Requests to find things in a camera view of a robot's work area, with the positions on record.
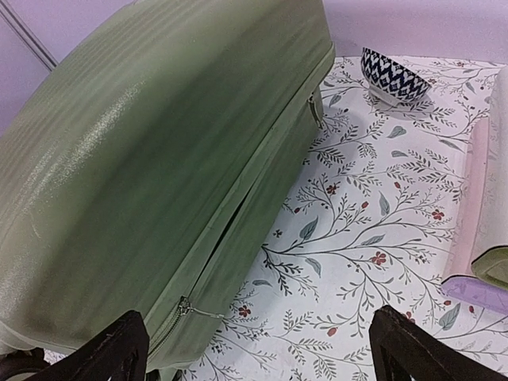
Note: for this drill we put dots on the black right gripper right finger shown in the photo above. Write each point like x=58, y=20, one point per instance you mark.
x=402, y=351

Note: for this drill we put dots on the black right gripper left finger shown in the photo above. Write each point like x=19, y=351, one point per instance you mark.
x=119, y=352

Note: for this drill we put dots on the green hard-shell suitcase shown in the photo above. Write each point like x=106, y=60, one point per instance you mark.
x=146, y=171

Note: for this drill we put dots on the white green purple drawer box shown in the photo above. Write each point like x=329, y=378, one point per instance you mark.
x=476, y=268

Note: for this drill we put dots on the floral patterned table cloth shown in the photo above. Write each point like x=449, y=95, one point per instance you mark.
x=369, y=223

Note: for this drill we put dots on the blue white patterned bowl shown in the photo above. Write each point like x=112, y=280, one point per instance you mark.
x=390, y=81

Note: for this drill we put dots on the left aluminium wall post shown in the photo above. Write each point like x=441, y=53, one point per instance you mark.
x=27, y=36

